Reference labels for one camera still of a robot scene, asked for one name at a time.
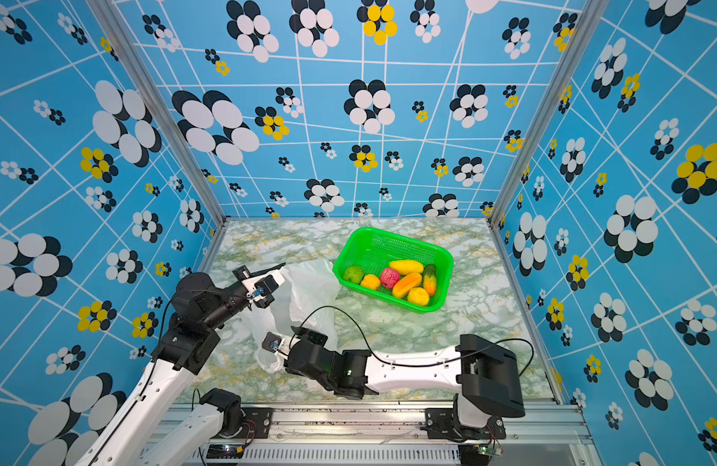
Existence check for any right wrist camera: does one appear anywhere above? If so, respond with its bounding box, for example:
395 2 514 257
261 331 290 358

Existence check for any right aluminium corner post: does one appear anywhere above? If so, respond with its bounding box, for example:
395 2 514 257
490 0 609 228

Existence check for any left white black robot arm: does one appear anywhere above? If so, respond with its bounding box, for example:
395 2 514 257
78 265 285 465

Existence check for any white plastic bag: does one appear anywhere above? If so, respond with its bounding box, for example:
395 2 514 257
244 258 341 374

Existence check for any yellow mango fruit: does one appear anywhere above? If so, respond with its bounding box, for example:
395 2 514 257
389 259 425 276

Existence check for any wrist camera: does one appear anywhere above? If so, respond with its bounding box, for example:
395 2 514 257
261 331 290 358
242 270 285 309

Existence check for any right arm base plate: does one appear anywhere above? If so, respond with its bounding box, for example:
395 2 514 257
421 408 506 443

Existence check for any left aluminium corner post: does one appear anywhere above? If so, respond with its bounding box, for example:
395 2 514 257
88 1 226 229

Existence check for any green round fruit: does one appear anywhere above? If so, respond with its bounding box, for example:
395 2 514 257
342 265 365 285

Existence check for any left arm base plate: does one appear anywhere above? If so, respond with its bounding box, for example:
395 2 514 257
214 407 274 440

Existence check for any aluminium front rail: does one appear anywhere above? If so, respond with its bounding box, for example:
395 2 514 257
95 401 604 466

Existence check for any small orange yellow fruit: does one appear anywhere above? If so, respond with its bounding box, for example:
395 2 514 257
360 274 381 290

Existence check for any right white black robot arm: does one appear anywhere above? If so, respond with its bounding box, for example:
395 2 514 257
263 329 526 428

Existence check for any yellow wrinkled round fruit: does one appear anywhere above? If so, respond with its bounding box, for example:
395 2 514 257
406 287 430 307

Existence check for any aluminium corner post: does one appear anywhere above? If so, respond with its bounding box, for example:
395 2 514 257
88 1 226 229
490 0 609 228

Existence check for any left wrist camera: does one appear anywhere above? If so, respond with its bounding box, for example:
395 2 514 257
242 270 285 309

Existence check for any pink red round fruit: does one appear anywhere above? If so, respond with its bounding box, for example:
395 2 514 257
379 267 402 289

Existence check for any green plastic basket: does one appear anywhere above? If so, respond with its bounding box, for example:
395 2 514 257
333 227 455 314

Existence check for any orange green papaya fruit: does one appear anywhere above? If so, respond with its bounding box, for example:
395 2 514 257
423 264 438 297

